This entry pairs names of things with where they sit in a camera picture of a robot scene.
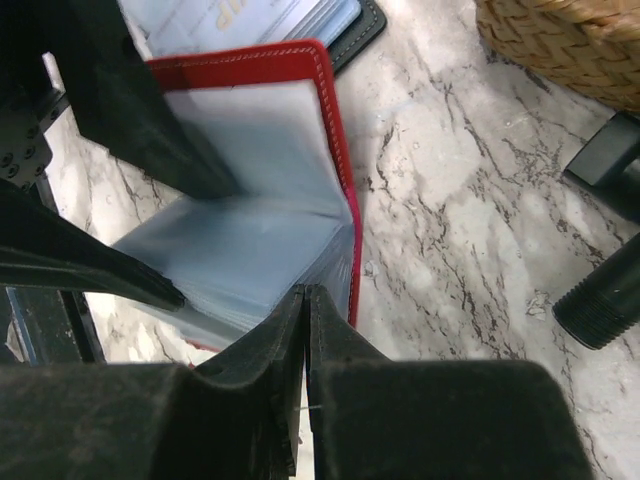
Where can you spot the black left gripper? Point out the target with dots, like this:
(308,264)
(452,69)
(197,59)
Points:
(118,104)

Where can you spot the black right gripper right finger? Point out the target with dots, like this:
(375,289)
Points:
(375,418)

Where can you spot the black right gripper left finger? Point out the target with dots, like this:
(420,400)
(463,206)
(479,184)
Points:
(234,416)

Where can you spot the black leather card holder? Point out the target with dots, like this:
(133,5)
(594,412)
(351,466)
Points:
(169,28)

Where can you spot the red leather card holder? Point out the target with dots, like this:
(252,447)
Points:
(271,112)

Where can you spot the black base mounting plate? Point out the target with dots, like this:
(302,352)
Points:
(47,327)

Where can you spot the black T-shaped pipe fitting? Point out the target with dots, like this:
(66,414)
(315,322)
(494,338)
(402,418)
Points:
(604,305)

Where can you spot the brown woven organizer tray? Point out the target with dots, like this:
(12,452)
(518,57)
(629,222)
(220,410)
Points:
(591,47)

